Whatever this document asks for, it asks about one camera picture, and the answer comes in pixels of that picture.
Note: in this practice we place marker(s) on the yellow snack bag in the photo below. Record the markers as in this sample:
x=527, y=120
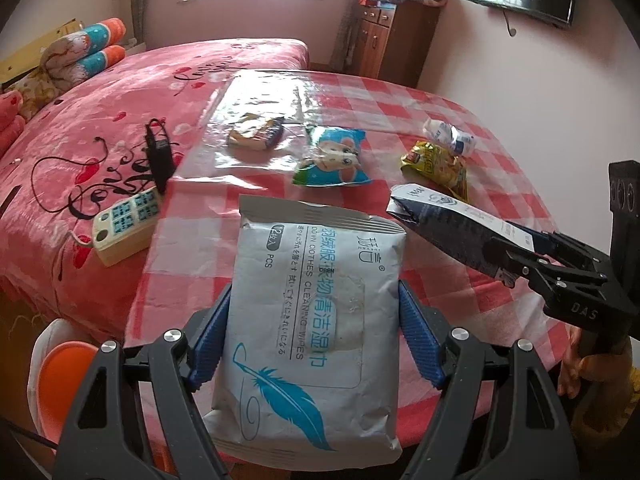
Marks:
x=435, y=165

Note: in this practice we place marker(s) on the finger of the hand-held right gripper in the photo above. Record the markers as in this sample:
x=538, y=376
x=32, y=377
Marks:
x=575, y=252
x=520, y=270

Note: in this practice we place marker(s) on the yellow cardboard box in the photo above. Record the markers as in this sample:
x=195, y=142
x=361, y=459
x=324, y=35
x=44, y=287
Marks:
x=30, y=55

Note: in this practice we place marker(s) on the grey curtain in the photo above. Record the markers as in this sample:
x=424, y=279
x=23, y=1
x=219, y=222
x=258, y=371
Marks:
x=137, y=0

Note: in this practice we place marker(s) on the yellow bread packet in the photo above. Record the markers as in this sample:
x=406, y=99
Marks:
x=255, y=135

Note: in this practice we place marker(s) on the small white blue packet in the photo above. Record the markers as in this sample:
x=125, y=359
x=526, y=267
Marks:
x=450, y=137

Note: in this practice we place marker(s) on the beige power strip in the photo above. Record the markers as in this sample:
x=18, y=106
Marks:
x=125, y=225

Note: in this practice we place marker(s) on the person's right hand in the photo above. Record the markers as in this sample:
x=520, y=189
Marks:
x=600, y=367

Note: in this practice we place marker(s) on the red checked tablecloth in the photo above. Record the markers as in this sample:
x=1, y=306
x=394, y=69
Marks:
x=350, y=105

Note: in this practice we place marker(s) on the red folded blanket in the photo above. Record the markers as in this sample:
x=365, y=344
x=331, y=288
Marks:
x=10, y=120

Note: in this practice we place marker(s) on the blue cartoon snack bag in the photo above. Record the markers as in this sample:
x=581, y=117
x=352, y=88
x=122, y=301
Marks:
x=332, y=160

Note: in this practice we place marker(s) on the brown wooden cabinet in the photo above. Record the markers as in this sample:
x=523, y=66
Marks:
x=400, y=45

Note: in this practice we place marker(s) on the orange and teal rolled blanket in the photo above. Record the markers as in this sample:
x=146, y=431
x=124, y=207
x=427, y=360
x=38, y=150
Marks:
x=85, y=55

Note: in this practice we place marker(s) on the grey wet wipes pack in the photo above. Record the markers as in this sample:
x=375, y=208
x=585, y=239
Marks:
x=310, y=310

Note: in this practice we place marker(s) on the pink bedspread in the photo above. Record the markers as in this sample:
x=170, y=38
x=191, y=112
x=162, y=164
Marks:
x=125, y=90

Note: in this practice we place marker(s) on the patterned curtain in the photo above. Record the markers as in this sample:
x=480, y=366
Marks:
x=345, y=35

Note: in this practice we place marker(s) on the yellow flowered pillow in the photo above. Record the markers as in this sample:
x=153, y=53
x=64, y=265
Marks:
x=32, y=95

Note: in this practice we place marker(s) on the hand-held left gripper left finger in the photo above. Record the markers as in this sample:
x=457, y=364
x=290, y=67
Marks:
x=210, y=340

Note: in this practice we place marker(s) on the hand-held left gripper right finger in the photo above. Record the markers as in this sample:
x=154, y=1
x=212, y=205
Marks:
x=420, y=340

